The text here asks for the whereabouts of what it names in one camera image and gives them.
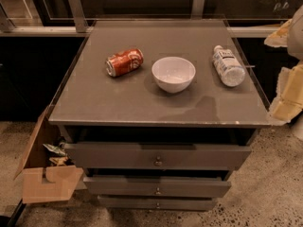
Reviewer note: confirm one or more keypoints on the grey drawer cabinet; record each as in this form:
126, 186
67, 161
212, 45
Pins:
147, 118

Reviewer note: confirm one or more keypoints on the crumpled green wrapper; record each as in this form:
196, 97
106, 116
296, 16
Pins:
59, 149

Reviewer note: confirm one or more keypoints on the red soda can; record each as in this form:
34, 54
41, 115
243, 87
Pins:
124, 62

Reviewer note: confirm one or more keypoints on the cardboard box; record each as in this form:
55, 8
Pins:
41, 181

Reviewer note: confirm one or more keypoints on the grey top drawer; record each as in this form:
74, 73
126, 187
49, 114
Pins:
149, 156

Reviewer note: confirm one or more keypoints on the clear plastic water bottle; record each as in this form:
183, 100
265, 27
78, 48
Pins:
229, 69

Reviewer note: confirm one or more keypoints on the crumpled tan paper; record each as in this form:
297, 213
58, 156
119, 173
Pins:
58, 161

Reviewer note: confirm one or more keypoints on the grey drawer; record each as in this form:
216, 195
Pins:
157, 187
149, 156
178, 204

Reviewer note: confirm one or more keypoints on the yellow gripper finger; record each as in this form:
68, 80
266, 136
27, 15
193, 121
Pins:
279, 37
288, 102

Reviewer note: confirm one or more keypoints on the left metal bracket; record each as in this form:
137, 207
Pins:
78, 16

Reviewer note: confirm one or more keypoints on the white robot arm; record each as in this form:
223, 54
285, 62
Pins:
295, 37

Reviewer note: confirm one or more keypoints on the metal bracket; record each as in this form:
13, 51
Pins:
197, 9
78, 16

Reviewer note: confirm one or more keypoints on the right metal bracket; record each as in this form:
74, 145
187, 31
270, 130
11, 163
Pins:
197, 9

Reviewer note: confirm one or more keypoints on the grey bottom drawer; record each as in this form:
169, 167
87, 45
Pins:
178, 204

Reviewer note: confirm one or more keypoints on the clear acrylic guard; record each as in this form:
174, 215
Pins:
249, 63

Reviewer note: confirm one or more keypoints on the white bowl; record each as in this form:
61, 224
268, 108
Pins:
173, 74

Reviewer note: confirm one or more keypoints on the grey middle drawer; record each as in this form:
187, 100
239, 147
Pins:
157, 187

